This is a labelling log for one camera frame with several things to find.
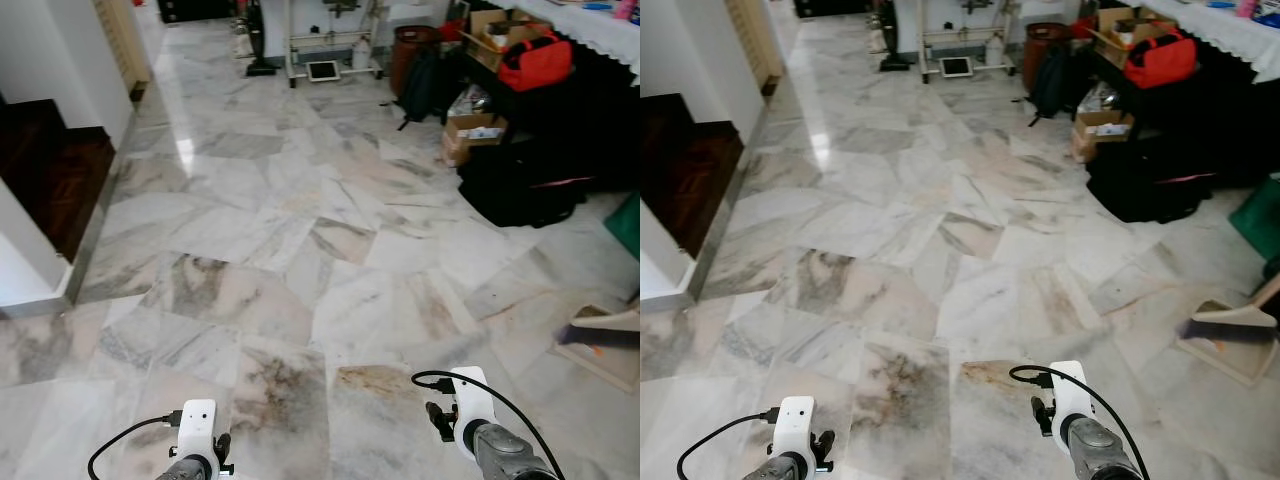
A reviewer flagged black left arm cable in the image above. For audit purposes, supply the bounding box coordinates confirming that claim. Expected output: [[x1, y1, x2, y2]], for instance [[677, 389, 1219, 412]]
[[676, 405, 783, 480], [87, 408, 186, 480]]

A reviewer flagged brown round barrel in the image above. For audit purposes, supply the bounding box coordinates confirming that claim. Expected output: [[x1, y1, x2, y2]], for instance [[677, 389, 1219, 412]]
[[389, 25, 439, 97], [1021, 22, 1069, 93]]

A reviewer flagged dark wooden staircase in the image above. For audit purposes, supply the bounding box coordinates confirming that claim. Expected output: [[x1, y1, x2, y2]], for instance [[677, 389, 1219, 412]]
[[0, 94, 117, 264], [640, 91, 747, 260]]

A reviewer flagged light wooden door frame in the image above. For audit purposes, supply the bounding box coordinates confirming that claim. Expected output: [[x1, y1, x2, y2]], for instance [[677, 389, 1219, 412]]
[[94, 0, 154, 102], [724, 0, 785, 98]]

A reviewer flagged black upright vacuum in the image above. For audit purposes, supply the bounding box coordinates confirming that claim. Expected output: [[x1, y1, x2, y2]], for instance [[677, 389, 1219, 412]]
[[876, 0, 914, 73], [242, 0, 282, 79]]

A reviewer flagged white metal rack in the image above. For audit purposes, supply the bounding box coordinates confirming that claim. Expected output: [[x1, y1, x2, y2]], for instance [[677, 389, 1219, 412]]
[[914, 0, 1018, 84], [284, 0, 388, 87]]

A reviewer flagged open brown cardboard box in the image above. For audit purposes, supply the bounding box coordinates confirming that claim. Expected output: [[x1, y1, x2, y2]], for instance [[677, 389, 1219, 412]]
[[1089, 5, 1173, 67], [461, 8, 553, 71]]

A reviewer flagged black backpack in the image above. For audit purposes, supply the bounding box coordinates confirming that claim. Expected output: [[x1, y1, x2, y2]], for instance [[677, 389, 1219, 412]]
[[1024, 42, 1097, 123], [394, 45, 467, 128]]

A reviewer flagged white lace tablecloth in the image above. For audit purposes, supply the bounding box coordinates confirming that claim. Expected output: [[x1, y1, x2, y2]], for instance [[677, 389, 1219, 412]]
[[508, 0, 641, 73], [1138, 0, 1280, 83]]

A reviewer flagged labelled cardboard box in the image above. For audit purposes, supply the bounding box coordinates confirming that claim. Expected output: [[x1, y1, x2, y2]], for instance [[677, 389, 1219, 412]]
[[1069, 82, 1137, 162], [440, 85, 510, 167]]

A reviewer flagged green plastic basket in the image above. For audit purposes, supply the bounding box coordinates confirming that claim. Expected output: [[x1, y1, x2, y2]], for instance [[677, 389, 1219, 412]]
[[1227, 174, 1280, 263], [604, 194, 641, 262]]

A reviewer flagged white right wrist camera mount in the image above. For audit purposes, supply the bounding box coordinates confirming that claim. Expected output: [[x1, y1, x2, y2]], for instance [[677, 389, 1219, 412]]
[[1048, 360, 1097, 441], [450, 366, 497, 453]]

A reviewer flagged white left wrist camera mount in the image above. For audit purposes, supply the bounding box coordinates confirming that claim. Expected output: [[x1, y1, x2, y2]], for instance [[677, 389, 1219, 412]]
[[777, 396, 817, 459], [178, 399, 219, 461]]

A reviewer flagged purple bristle hand broom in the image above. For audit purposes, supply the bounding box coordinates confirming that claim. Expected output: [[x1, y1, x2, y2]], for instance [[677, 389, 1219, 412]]
[[1178, 274, 1280, 349]]

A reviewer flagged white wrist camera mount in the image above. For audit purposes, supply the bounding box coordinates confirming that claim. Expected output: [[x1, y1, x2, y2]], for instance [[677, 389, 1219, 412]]
[[1048, 360, 1097, 441], [178, 399, 219, 461], [777, 396, 817, 459], [450, 366, 497, 453]]

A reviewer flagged beige dustpan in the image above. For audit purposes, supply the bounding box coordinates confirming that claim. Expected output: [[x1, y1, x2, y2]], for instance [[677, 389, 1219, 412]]
[[1174, 300, 1280, 388], [553, 303, 641, 393]]

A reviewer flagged red fabric bag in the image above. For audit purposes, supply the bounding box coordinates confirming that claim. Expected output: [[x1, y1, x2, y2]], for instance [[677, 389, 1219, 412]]
[[497, 34, 575, 93], [1122, 32, 1199, 90]]

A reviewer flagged black suitcase with pink stripe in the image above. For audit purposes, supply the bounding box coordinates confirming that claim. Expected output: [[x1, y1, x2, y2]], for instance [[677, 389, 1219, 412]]
[[457, 128, 603, 230], [1084, 128, 1243, 225]]

